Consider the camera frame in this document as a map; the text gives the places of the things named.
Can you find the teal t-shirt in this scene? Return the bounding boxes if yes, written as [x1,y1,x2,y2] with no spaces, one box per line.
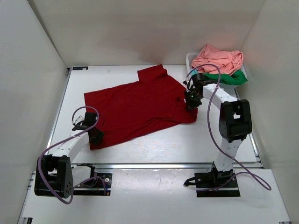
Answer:
[190,68,199,77]

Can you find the white plastic laundry basket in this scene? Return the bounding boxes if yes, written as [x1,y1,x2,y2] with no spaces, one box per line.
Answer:
[186,53,248,89]

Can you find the green t-shirt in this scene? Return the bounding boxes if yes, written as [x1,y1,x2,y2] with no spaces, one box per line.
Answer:
[203,70,248,86]

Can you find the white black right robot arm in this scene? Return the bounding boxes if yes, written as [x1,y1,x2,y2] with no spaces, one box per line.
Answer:
[183,73,252,189]

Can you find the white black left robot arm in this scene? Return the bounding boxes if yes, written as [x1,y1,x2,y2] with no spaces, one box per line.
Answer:
[34,112,104,204]

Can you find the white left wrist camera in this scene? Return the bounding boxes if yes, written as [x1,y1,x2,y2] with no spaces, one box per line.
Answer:
[72,115,84,126]

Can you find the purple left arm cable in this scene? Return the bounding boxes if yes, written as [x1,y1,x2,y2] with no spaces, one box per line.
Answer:
[37,106,110,205]

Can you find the pink t-shirt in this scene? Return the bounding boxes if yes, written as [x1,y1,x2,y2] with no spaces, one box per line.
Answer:
[191,44,243,75]

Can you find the red t-shirt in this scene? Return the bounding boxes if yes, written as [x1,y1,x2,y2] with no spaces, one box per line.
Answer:
[84,65,198,150]

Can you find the aluminium rail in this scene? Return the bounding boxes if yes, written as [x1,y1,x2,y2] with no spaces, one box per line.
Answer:
[43,162,260,170]

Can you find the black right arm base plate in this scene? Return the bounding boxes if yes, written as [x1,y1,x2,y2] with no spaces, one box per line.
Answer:
[183,172,241,198]

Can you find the blue white label sticker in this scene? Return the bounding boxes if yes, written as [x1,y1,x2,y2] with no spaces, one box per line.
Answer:
[72,66,88,70]

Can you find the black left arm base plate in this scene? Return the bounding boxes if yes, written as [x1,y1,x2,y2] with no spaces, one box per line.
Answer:
[73,169,113,196]

